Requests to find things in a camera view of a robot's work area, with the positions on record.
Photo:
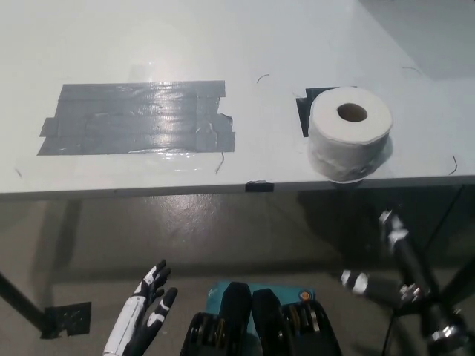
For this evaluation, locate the grey duct tape patch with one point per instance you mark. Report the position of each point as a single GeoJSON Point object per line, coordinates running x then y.
{"type": "Point", "coordinates": [122, 118]}

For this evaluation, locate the robot torso black teal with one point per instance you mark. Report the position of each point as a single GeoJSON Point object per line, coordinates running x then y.
{"type": "Point", "coordinates": [267, 326]}

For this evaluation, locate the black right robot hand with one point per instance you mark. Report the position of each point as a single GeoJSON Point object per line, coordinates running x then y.
{"type": "Point", "coordinates": [415, 274]}

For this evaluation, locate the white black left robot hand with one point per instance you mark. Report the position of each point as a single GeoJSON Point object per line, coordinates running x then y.
{"type": "Point", "coordinates": [126, 322]}

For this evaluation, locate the black table leg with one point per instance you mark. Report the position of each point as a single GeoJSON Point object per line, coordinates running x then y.
{"type": "Point", "coordinates": [22, 301]}
{"type": "Point", "coordinates": [460, 279]}

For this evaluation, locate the white toilet paper roll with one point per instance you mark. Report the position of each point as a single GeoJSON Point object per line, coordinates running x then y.
{"type": "Point", "coordinates": [334, 148]}

